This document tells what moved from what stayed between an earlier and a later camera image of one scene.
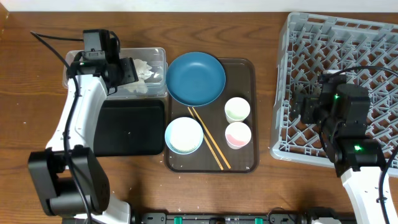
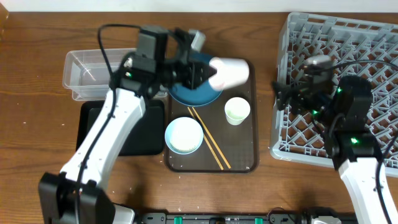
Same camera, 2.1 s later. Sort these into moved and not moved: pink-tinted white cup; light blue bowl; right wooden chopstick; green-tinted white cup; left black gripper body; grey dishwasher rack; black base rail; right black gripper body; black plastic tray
Moved: left black gripper body; right black gripper body; pink-tinted white cup
Not moved: grey dishwasher rack; black plastic tray; light blue bowl; black base rail; green-tinted white cup; right wooden chopstick
